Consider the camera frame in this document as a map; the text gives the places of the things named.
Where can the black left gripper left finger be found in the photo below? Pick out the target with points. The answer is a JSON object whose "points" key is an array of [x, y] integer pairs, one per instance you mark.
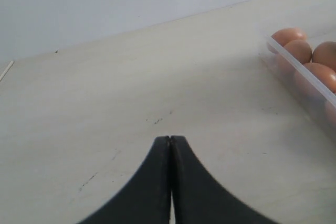
{"points": [[146, 197]]}

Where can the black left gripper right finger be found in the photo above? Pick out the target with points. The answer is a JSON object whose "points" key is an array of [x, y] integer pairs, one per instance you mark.
{"points": [[198, 197]]}

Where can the brown egg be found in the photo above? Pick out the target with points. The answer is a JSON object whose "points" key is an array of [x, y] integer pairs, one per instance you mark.
{"points": [[325, 54], [286, 35], [323, 73], [300, 50]]}

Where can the clear plastic container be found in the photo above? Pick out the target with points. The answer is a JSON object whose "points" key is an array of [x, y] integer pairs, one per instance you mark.
{"points": [[284, 65]]}

